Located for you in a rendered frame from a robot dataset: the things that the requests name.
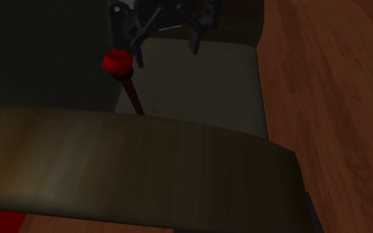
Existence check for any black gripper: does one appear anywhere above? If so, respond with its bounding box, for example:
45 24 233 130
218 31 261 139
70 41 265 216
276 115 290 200
108 0 222 70

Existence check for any olive green sofa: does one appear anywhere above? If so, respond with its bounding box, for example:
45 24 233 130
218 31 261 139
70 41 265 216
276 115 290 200
0 0 313 233

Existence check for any red plunger with dark handle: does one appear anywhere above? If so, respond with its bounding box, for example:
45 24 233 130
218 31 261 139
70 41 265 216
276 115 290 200
101 48 146 117

